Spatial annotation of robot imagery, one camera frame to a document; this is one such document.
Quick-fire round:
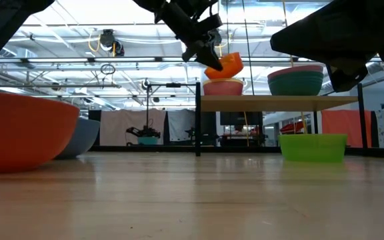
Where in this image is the large blue bowl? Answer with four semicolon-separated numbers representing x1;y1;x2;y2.
55;118;101;160

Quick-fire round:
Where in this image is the black hanging cable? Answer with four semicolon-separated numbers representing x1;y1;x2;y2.
241;0;255;97

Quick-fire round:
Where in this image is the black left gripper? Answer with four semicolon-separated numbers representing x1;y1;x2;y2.
153;0;225;72

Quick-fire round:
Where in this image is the small green bowl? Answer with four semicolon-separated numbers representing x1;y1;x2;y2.
278;133;348;163

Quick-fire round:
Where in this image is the wooden shelf with black legs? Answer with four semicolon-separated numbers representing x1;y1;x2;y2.
195;82;369;157

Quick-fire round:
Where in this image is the orange-red partition panel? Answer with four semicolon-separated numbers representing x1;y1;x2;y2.
321;109;373;149

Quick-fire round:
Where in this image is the grey hanging cloth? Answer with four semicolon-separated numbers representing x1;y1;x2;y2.
167;109;196;143

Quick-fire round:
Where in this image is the black monitor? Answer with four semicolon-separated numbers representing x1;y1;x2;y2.
220;111;263;127

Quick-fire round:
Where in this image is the red background object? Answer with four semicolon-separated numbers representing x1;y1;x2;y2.
280;121;305;135

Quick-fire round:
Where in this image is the small pinkish red bowl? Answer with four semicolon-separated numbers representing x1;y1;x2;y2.
203;81;245;97

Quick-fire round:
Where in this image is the black metal frame stand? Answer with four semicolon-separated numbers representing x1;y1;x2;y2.
146;82;198;113

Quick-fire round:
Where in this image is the pale pink hanging cloth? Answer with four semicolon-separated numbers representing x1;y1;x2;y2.
99;109;167;147

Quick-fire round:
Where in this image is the large teal bowl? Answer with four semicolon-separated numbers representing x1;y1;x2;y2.
267;71;325;97

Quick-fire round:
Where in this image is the small orange bowl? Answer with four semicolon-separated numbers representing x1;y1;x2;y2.
204;52;245;80

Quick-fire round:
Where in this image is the large orange-red bowl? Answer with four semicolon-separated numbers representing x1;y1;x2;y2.
0;90;81;174

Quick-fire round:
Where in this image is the black upright panel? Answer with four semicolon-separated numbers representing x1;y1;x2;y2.
87;109;102;147

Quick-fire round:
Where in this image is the teal bin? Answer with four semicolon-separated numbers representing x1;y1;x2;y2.
137;136;159;146

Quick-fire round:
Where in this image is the black ceiling cable reel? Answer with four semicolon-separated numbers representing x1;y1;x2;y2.
99;29;125;57

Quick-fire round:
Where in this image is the yellow hanging strap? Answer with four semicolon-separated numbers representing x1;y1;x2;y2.
281;0;308;135

